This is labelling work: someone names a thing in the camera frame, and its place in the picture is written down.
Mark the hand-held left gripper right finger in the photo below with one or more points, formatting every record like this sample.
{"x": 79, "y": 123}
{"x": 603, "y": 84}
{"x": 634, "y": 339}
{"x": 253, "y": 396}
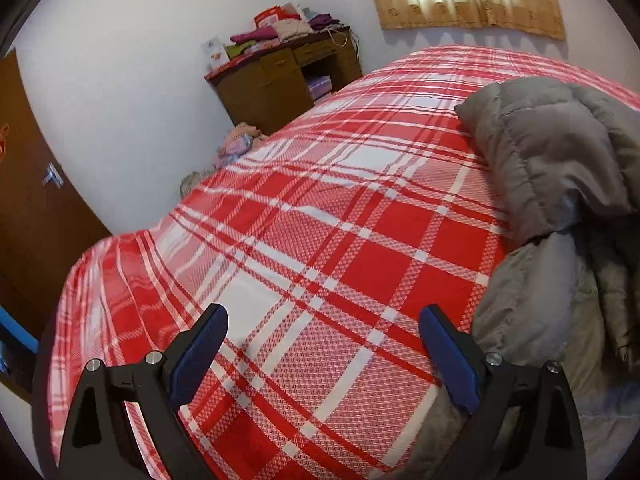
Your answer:
{"x": 450, "y": 355}

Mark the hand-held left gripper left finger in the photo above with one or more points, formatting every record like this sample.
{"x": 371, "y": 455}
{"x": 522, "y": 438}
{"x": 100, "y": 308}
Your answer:
{"x": 202, "y": 350}

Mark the grey puffer jacket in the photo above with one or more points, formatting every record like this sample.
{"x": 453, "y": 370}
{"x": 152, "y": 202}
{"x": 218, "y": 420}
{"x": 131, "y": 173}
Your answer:
{"x": 550, "y": 160}

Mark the pink clothes pile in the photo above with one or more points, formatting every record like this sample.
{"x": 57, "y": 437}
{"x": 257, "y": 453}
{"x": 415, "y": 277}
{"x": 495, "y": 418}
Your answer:
{"x": 240, "y": 142}

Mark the green folded clothes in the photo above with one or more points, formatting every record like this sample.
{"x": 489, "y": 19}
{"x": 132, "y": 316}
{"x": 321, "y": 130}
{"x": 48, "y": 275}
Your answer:
{"x": 239, "y": 51}

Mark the maroon folded clothes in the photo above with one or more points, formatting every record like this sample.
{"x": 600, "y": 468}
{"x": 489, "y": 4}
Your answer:
{"x": 252, "y": 36}

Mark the beige folded clothes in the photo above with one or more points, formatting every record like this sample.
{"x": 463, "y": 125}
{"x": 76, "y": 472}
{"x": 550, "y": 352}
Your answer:
{"x": 292, "y": 27}

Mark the purple folded clothes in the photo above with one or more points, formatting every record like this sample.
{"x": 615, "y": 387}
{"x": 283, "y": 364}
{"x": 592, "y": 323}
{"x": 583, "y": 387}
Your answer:
{"x": 322, "y": 20}

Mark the grey floral cloth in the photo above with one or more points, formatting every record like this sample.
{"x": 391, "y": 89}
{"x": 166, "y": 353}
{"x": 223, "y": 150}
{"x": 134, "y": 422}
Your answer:
{"x": 192, "y": 184}

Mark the blue plastic item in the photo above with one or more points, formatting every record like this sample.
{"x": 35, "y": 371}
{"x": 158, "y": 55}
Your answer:
{"x": 15, "y": 335}

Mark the brown wooden door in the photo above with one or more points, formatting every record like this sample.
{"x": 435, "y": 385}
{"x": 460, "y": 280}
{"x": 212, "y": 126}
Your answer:
{"x": 30, "y": 220}

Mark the brown wooden desk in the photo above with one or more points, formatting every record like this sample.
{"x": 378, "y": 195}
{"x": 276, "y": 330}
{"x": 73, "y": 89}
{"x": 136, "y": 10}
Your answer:
{"x": 265, "y": 90}

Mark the purple box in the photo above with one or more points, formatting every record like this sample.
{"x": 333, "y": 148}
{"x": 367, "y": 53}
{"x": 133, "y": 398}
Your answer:
{"x": 320, "y": 86}

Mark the white printed card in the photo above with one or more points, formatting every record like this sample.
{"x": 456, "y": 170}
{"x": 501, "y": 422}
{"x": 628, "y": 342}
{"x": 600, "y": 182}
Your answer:
{"x": 213, "y": 55}

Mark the red box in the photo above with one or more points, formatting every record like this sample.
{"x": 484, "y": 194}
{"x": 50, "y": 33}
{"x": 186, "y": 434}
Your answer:
{"x": 267, "y": 16}

